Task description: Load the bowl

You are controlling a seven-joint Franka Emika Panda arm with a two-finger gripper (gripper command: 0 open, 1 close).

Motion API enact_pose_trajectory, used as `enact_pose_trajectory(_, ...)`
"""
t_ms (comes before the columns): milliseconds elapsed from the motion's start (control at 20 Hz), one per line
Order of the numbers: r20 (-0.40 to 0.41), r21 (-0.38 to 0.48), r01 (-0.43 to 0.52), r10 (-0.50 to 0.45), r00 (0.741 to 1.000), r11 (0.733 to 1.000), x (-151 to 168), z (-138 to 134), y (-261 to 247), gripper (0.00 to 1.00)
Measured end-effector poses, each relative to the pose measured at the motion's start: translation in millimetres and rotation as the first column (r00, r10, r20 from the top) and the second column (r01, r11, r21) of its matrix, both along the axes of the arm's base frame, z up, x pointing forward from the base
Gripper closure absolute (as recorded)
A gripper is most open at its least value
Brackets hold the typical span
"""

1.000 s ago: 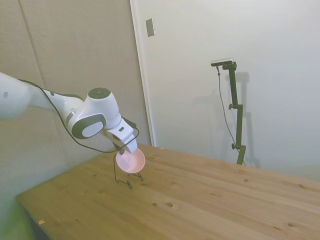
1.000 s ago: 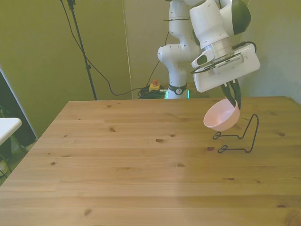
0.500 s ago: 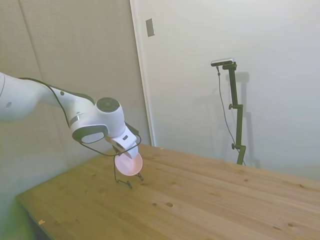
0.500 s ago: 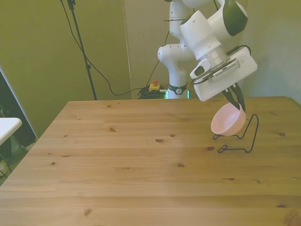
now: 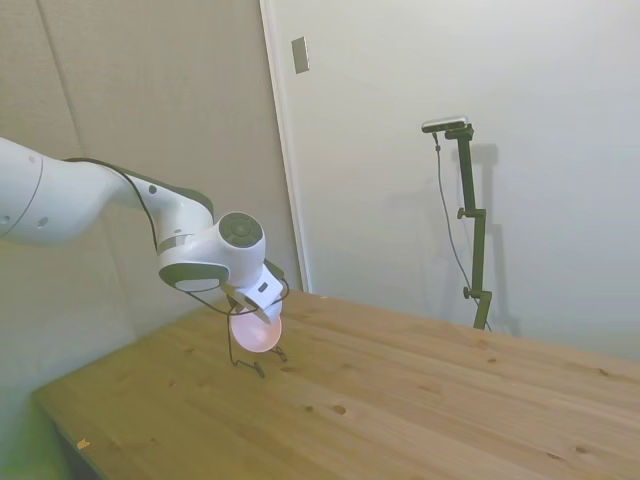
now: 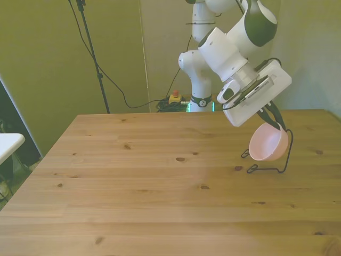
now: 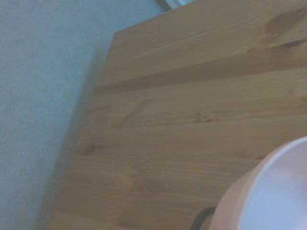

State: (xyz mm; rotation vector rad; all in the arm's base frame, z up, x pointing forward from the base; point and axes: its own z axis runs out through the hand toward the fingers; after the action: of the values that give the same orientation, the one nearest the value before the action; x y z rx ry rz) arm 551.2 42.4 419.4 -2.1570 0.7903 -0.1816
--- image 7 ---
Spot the pink plastic bowl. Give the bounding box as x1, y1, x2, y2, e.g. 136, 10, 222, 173
210, 136, 307, 230

